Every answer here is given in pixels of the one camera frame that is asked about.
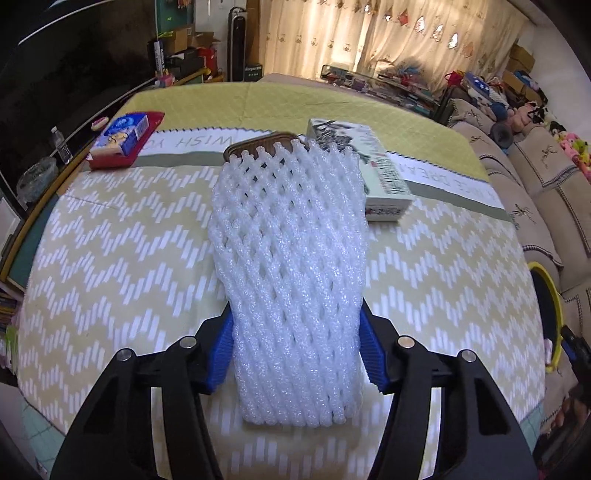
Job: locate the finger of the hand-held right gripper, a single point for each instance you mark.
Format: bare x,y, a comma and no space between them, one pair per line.
575,346

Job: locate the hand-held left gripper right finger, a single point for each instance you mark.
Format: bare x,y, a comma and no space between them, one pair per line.
373,357

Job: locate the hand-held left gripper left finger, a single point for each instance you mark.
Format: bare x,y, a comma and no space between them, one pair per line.
220,353

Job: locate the yellow-rimmed dark bin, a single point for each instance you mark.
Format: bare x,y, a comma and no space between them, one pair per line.
549,314

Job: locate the white foam net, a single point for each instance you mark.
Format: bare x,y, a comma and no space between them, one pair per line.
291,277

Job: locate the beige sofa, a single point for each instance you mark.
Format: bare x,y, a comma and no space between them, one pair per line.
531,184

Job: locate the white ink-print box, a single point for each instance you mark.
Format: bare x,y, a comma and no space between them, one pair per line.
369,157

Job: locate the brown plastic tray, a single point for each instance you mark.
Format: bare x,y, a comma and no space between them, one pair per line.
251,144

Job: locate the pile of plush toys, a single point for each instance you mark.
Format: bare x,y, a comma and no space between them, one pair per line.
563,134

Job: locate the red tray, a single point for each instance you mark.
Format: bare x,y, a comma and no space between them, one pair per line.
143,138

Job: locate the blue snack packet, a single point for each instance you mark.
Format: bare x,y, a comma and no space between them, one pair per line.
122,134

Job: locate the glass ashtray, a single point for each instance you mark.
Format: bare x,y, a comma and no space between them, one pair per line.
37,174

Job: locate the small pink white object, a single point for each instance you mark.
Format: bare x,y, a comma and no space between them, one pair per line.
99,122

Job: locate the clear water bottle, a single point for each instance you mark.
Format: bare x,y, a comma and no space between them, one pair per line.
61,145

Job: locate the cluttered low table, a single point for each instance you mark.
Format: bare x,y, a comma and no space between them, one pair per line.
383,87

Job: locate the tower fan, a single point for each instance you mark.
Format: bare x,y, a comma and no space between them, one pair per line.
238,41

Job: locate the cardboard box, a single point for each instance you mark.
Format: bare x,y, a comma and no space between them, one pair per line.
201,40

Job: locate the cream curtain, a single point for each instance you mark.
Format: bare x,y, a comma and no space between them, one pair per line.
369,32

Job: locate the black television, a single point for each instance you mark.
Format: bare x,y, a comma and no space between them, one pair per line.
60,60

